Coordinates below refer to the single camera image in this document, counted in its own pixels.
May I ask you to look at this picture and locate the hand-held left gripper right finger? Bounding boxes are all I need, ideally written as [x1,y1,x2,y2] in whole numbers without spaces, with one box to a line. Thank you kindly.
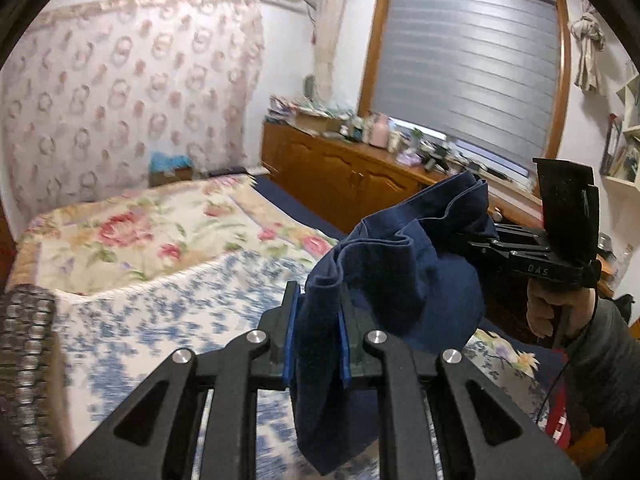
[337,304,584,480]

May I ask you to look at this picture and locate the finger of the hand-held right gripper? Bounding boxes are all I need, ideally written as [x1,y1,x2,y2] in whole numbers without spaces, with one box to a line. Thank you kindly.
[492,222,547,247]
[465,240,522,277]

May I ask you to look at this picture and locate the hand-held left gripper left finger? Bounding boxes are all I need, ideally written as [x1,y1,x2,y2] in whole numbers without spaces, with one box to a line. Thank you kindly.
[57,281,301,480]

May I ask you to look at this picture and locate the navy printed t-shirt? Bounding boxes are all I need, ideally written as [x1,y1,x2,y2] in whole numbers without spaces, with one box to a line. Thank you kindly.
[290,170,501,476]

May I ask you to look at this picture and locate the person's right forearm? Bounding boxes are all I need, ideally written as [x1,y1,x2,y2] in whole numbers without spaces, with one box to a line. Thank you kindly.
[540,297,640,471]

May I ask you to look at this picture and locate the person's right hand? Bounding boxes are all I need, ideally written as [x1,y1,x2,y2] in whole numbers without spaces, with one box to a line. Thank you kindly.
[526,282,599,349]

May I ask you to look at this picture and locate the clear plastic bottle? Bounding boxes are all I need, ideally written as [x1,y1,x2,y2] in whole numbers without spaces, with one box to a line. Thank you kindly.
[612,242,634,281]

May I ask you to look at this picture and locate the upright books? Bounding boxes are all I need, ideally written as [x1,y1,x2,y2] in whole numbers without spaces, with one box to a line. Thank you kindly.
[601,115,640,180]

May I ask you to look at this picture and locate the yellow flower quilt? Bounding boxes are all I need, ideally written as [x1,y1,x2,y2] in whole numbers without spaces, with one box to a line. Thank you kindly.
[462,330,553,426]

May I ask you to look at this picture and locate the blue floral white blanket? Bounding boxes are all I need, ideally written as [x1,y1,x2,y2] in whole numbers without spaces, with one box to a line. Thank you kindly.
[45,247,381,480]

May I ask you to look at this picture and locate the white knotted cloth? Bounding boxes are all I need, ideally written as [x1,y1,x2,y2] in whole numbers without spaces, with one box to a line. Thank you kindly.
[570,2,607,93]

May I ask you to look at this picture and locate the pink thermos bottle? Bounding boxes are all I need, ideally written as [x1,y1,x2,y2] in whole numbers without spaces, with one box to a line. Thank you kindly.
[369,112,391,149]

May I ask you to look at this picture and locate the wooden sideboard cabinet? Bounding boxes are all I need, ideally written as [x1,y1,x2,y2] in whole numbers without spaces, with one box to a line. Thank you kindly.
[261,120,618,331]

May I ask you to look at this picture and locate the grey window blind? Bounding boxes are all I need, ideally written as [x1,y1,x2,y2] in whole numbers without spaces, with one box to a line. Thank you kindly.
[372,0,558,176]

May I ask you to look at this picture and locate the rose floral blanket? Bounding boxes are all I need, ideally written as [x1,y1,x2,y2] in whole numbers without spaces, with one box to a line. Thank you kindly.
[7,172,341,296]

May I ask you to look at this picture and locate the red cloth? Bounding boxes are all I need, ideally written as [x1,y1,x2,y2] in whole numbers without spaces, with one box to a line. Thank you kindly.
[542,400,571,453]

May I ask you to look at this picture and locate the brown cardboard box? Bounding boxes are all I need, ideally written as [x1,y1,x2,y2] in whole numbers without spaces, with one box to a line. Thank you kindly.
[149,167,194,189]

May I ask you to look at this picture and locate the blue cloth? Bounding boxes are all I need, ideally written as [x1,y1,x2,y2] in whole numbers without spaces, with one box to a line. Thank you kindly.
[150,151,194,171]

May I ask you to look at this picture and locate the open cardboard box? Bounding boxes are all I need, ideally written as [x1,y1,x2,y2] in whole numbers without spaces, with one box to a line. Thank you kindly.
[295,112,341,134]

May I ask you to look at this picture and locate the pile of papers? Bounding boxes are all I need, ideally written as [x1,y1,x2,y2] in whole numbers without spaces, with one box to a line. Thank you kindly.
[267,95,301,124]

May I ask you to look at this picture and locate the beige tied curtain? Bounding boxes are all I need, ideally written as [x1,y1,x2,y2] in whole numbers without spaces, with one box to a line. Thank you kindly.
[312,0,346,106]

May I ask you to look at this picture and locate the white wall shelf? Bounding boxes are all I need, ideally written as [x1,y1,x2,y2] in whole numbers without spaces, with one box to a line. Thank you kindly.
[600,60,640,192]

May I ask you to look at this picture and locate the black cable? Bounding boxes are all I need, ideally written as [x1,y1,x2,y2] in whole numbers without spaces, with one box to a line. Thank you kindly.
[537,345,574,431]

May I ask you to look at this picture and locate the dark ring patterned cushion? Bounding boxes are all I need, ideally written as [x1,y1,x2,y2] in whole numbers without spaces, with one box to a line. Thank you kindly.
[0,285,68,478]

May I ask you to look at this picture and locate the ring patterned curtain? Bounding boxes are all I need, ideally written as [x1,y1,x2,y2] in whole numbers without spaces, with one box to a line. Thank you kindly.
[0,0,266,226]

